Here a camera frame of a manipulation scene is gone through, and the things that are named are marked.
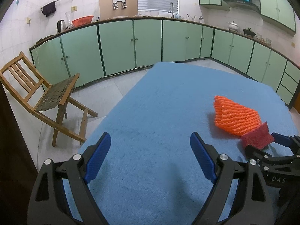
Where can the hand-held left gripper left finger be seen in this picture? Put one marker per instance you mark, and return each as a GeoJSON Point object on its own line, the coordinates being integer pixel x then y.
{"type": "Point", "coordinates": [98, 157]}

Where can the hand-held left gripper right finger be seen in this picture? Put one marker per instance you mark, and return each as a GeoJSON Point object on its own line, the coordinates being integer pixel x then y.
{"type": "Point", "coordinates": [204, 157]}

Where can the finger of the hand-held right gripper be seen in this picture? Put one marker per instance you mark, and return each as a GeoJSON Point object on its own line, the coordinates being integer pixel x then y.
{"type": "Point", "coordinates": [281, 139]}
{"type": "Point", "coordinates": [257, 154]}

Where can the dark red foam net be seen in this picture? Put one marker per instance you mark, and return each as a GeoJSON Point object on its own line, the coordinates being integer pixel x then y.
{"type": "Point", "coordinates": [256, 138]}

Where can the small orange foam net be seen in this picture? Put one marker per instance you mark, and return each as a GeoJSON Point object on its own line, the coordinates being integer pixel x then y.
{"type": "Point", "coordinates": [236, 117]}

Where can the blue tablecloth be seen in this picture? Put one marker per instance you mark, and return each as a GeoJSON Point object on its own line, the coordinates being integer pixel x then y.
{"type": "Point", "coordinates": [164, 110]}

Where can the wooden folding chair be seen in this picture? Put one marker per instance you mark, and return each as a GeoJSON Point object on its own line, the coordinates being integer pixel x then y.
{"type": "Point", "coordinates": [54, 93]}

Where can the row of glass jars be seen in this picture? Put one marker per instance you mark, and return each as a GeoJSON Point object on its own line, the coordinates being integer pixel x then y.
{"type": "Point", "coordinates": [263, 39]}

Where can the green base cabinets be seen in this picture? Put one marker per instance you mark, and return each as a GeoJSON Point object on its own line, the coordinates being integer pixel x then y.
{"type": "Point", "coordinates": [117, 46]}

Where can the black wok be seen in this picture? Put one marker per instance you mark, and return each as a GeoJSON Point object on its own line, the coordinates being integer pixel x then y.
{"type": "Point", "coordinates": [248, 31]}

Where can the white cooking pot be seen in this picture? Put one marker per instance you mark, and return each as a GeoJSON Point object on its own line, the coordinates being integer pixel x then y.
{"type": "Point", "coordinates": [233, 25]}

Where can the steel electric kettle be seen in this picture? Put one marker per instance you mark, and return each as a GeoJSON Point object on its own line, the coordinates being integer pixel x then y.
{"type": "Point", "coordinates": [61, 26]}

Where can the red plastic basin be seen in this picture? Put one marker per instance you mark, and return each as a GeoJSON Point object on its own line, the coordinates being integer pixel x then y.
{"type": "Point", "coordinates": [82, 21]}

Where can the utensil holder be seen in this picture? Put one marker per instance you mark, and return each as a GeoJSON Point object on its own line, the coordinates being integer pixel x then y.
{"type": "Point", "coordinates": [191, 17]}

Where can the clear glass jug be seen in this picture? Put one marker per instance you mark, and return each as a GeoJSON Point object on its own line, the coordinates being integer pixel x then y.
{"type": "Point", "coordinates": [69, 20]}

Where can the wooden cutting board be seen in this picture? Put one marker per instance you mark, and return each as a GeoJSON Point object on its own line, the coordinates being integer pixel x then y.
{"type": "Point", "coordinates": [106, 9]}

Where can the chrome faucet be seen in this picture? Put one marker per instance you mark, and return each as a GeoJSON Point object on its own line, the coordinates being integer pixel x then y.
{"type": "Point", "coordinates": [171, 9]}

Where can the dark hanging towel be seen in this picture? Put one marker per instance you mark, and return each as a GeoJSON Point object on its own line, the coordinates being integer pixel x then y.
{"type": "Point", "coordinates": [49, 9]}

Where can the large green wall cabinet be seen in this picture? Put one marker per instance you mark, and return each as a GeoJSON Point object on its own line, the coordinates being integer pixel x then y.
{"type": "Point", "coordinates": [279, 7]}

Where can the yellow wall socket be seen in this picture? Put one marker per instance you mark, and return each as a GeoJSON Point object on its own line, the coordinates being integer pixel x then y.
{"type": "Point", "coordinates": [74, 8]}

